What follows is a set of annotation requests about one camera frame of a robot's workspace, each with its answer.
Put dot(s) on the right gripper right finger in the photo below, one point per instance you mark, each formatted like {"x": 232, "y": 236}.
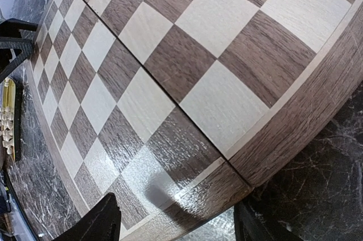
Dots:
{"x": 251, "y": 225}

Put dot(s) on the gold metal tray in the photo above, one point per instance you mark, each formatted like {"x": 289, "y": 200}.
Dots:
{"x": 10, "y": 117}

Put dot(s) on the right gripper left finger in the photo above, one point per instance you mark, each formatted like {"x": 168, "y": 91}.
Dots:
{"x": 102, "y": 222}

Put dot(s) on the wooden chess board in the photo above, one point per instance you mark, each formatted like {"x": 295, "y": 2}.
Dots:
{"x": 181, "y": 108}

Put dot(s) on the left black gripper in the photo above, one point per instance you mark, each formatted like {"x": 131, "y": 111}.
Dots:
{"x": 14, "y": 49}

